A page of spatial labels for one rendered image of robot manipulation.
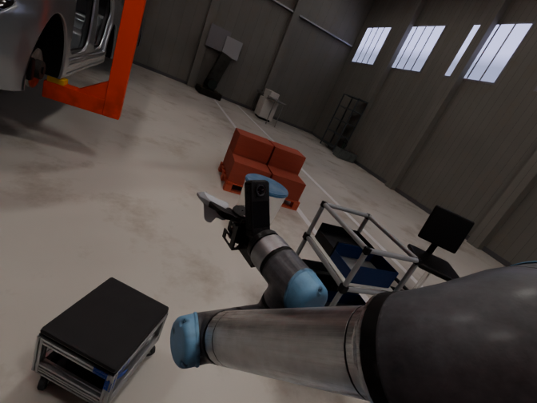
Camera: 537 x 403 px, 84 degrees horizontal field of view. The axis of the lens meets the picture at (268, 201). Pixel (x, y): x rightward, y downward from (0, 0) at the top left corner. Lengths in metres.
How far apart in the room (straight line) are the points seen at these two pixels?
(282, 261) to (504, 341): 0.36
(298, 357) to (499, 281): 0.17
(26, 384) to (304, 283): 1.49
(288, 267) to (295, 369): 0.22
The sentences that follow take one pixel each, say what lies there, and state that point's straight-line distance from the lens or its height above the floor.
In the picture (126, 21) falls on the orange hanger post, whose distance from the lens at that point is 3.51.
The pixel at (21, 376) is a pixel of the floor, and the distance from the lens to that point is 1.82.
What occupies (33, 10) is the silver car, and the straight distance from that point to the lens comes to 2.80.
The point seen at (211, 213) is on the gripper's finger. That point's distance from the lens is 0.67.
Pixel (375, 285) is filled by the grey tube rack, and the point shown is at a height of 0.77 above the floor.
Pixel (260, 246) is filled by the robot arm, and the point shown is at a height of 1.23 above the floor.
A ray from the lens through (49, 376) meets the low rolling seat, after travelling 1.67.
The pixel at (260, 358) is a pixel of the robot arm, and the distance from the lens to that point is 0.36.
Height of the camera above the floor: 1.50
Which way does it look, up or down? 20 degrees down
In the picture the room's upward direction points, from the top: 24 degrees clockwise
